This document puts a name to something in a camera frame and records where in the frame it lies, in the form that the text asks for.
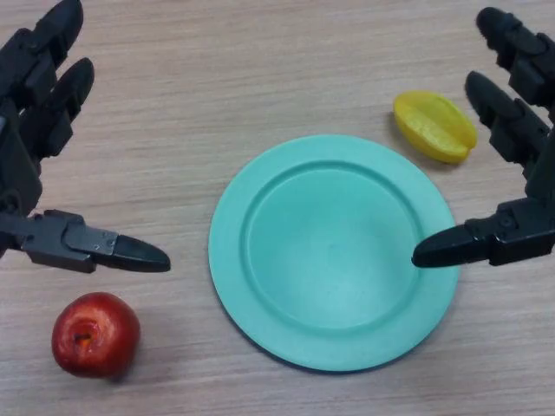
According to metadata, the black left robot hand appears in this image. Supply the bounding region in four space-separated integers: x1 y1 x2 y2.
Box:
0 0 172 274

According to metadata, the green round plate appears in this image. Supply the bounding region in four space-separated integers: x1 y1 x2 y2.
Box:
207 133 457 373

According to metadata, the red apple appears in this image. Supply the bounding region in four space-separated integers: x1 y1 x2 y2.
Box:
50 291 141 380

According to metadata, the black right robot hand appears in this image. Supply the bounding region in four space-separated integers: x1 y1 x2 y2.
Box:
410 7 555 270

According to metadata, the yellow starfruit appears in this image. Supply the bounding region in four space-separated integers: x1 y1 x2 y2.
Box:
393 89 479 165

